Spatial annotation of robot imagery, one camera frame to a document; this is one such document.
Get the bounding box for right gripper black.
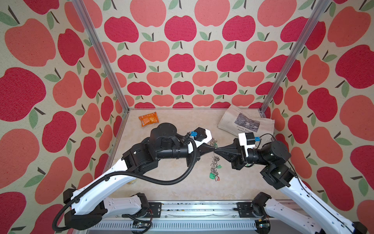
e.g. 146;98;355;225
216;139;273;173

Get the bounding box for metal ring plate with keyrings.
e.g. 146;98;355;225
209;138;221;181

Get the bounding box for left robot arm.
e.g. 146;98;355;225
52;123;212;232

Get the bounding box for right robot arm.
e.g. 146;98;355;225
213;137;368;234

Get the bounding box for canvas Monet tote bag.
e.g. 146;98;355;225
218;105;275;137

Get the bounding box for orange snack packet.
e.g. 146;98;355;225
138;112;159;127

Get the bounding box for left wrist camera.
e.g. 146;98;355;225
189;127;212;147

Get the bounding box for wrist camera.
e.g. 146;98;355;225
238;132;261;158
189;127;212;147

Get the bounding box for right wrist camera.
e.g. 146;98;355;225
238;132;261;158

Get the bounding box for front aluminium rail base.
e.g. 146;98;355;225
72;200;325;234

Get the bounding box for right aluminium frame post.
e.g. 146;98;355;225
259;0;332;118

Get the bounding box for aluminium frame post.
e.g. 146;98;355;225
72;0;130;115
259;0;332;118

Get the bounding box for left aluminium frame post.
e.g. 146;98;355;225
72;0;130;115

